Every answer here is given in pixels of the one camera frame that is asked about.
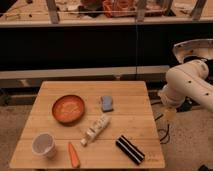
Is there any black striped box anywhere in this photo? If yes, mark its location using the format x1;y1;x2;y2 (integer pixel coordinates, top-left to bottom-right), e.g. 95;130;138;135
115;135;145;165

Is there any wooden table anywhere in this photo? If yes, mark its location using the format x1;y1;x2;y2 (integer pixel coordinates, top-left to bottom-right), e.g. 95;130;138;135
10;81;165;169

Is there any orange crate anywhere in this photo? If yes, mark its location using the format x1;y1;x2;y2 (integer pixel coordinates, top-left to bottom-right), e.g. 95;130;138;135
102;0;135;17

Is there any white paper cup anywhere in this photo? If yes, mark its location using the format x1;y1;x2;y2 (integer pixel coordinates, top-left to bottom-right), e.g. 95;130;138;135
32;133;56;158

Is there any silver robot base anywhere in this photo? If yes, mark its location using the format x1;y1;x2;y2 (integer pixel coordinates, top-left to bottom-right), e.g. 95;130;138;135
173;39;213;64

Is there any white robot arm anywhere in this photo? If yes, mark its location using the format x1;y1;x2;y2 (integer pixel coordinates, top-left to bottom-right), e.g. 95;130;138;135
158;60;213;122

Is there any blue sponge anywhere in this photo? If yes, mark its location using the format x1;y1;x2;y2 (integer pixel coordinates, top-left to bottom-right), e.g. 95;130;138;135
101;96;113;112

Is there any orange carrot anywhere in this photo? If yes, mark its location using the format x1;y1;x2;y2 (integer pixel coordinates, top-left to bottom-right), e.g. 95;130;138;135
68;142;80;168

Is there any black cable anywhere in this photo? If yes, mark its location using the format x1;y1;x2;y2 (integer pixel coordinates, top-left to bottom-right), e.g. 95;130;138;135
153;113;172;145

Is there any orange ceramic bowl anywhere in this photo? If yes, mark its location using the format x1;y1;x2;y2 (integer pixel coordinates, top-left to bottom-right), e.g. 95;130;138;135
52;95;85;124

